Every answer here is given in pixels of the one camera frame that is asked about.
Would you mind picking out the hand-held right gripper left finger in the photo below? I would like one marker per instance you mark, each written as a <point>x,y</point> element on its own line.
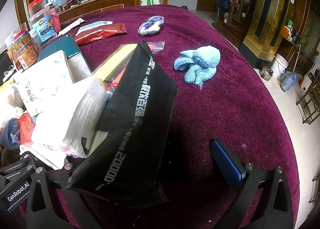
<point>53,177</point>

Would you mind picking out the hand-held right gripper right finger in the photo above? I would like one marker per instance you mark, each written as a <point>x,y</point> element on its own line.
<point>226,161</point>

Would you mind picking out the black snack packet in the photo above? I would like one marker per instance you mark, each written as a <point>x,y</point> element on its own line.
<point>135,119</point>

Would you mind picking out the pink white tissue pack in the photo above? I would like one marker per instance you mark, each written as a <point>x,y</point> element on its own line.
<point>47,152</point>

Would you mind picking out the red plastic bag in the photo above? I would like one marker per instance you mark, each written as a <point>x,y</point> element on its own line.
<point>26,129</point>

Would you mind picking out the clear wrapped tissue pack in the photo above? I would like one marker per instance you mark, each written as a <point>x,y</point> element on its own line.
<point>75,119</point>

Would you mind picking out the white fluffy cloth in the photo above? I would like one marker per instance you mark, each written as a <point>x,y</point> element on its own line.
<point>10,101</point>

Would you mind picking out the metal kettle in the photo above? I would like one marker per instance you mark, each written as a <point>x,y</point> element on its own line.
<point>266,73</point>

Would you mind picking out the white tissue pack teal print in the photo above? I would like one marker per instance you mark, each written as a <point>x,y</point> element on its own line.
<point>45,81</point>

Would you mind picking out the wooden chair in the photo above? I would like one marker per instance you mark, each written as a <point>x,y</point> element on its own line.
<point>310,101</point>

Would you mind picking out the white plastic bucket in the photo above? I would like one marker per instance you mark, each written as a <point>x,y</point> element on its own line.
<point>278,66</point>

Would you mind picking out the white orange container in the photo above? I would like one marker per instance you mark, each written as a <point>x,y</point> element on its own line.
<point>305,82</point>

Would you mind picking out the brown label plastic jar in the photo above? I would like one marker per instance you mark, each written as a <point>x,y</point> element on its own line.
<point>26,55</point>

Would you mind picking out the zip bag of coloured sheets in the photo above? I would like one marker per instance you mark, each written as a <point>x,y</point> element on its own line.
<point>115,63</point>

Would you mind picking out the teal wrapped pack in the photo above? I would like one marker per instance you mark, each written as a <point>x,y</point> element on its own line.
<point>62,46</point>

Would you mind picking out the wooden staircase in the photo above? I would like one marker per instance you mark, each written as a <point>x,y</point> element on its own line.
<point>240,18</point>

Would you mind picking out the red label clear container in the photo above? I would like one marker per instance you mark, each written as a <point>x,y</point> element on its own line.
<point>21,36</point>

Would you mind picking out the blue label plastic jar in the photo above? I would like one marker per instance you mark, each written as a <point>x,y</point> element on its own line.
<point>43,30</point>

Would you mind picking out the gold black pillar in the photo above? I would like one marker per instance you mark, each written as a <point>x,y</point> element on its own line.
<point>270,18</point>

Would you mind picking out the red foil packet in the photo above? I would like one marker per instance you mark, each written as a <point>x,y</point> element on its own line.
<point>100,34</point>

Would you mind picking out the white paper strip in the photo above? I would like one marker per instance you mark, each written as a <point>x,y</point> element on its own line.
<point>72,25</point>

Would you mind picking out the blue white plastic wrapped item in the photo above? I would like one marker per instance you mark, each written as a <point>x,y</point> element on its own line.
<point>150,26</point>

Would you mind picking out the white blue flat packet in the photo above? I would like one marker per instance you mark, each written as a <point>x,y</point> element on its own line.
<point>92,26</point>

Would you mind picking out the pink bottle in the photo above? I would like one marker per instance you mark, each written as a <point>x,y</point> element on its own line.
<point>55,21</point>

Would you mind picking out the dark hanging jacket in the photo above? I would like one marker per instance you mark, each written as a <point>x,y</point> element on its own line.
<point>222,3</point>

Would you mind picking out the red lid clear jar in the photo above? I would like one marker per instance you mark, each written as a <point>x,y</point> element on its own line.
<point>37,6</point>

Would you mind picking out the wooden counter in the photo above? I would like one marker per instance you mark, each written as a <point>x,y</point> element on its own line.
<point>105,2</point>

